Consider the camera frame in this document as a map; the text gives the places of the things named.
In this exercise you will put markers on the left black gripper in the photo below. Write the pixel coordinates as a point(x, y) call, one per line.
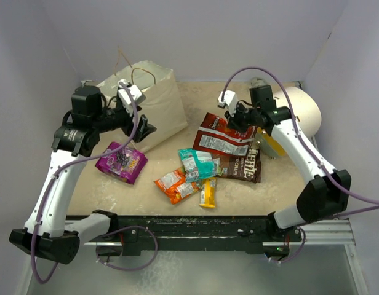
point(144, 128)

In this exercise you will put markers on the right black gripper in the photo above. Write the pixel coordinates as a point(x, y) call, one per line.
point(233, 121)

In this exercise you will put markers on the red doritos bag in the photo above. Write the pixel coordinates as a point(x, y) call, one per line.
point(214, 136)

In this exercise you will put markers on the brown paper bag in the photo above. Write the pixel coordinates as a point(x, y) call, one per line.
point(163, 105)

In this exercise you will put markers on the brown m&m's bag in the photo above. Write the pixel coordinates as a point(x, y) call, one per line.
point(240, 168)

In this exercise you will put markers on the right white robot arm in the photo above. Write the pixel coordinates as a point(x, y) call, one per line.
point(325, 192)

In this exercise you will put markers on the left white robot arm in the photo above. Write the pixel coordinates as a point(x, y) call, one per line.
point(45, 234)

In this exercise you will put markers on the purple candy bag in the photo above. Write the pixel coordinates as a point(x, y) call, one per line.
point(124, 165)

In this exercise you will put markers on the orange snack bag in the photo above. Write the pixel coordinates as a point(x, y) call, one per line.
point(175, 187)

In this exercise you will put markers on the small tape roll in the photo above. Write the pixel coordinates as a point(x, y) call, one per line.
point(257, 82)

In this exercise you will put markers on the teal snack packet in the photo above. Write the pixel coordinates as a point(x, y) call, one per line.
point(199, 165)

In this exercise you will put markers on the yellow snack bar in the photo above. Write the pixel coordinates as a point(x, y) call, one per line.
point(207, 198)

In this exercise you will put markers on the large cylindrical drum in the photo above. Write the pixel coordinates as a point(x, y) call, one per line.
point(307, 114)

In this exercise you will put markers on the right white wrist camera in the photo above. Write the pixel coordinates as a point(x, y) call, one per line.
point(228, 100)

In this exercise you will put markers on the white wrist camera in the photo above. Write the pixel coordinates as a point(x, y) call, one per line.
point(228, 100)
point(128, 92)

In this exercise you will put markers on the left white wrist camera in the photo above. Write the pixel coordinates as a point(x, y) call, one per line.
point(128, 92)

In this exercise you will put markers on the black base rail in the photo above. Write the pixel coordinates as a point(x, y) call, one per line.
point(249, 234)

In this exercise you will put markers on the aluminium frame rail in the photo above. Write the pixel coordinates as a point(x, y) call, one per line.
point(324, 263)

